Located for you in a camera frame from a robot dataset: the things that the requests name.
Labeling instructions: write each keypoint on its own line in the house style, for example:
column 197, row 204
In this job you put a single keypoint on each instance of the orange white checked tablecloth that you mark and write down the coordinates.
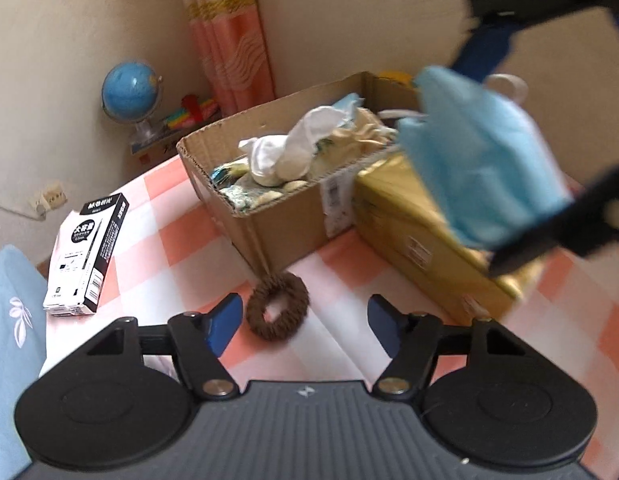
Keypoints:
column 164, row 260

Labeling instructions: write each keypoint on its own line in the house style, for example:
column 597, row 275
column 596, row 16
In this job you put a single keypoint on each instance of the pink curtain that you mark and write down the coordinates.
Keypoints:
column 229, row 35

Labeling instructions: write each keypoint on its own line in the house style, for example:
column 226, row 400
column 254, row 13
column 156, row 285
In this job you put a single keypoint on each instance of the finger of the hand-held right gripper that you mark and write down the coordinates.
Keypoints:
column 569, row 225
column 484, row 50

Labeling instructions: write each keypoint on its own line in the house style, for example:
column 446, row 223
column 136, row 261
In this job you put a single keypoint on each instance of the wall socket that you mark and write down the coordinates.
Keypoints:
column 51, row 199

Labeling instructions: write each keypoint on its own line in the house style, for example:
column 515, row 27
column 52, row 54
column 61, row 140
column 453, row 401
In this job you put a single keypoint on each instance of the yellow toy car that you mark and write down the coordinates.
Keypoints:
column 394, row 77

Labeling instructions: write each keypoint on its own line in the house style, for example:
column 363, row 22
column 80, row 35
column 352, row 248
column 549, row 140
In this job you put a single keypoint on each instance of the printed cardboard carton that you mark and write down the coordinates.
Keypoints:
column 149, row 152

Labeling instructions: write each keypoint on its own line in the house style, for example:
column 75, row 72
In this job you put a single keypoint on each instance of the blue desk globe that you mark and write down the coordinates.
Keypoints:
column 129, row 90

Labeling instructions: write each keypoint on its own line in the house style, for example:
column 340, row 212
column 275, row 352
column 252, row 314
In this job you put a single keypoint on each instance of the gold wrapped box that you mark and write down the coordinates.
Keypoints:
column 389, row 210

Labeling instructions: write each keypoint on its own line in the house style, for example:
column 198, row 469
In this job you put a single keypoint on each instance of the teal white patterned cloth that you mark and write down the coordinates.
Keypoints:
column 244, row 197

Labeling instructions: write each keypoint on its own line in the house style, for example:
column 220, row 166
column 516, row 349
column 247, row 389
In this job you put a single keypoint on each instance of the fringed patterned cloth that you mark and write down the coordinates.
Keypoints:
column 229, row 170

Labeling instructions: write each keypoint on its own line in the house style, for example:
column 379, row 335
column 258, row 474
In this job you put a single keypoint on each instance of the colourful toy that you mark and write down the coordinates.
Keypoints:
column 189, row 110

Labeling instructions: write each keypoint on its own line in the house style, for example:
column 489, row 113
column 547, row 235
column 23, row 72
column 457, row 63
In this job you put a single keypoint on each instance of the brown cardboard box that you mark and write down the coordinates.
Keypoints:
column 279, row 230

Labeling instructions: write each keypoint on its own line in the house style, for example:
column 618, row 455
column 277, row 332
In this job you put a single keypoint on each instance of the black and white pen box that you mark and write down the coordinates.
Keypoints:
column 84, row 255

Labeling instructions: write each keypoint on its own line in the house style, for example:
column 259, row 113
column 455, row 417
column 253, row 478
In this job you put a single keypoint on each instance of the brown hair scrunchie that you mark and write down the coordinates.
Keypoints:
column 254, row 315

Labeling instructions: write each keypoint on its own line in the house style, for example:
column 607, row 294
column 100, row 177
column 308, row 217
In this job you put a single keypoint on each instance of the blue cushion with leaf print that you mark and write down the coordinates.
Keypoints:
column 9, row 335

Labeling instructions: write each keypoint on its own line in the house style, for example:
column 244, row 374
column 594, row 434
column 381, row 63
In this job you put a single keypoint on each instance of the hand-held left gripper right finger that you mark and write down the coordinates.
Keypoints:
column 382, row 325

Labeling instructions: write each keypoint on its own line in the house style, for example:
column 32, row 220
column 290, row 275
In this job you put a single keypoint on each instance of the beige cardboard panel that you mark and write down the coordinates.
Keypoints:
column 339, row 20

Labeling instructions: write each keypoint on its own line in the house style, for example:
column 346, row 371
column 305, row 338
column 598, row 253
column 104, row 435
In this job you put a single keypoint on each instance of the white sock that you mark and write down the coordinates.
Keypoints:
column 289, row 155

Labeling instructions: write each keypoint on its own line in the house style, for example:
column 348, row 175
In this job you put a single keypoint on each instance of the white cup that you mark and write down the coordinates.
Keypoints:
column 509, row 87

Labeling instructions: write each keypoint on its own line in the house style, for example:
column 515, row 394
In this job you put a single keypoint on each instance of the light blue cloth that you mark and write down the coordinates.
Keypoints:
column 479, row 160

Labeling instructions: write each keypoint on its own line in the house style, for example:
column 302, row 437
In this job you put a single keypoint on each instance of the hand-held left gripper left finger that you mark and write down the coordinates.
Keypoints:
column 224, row 325

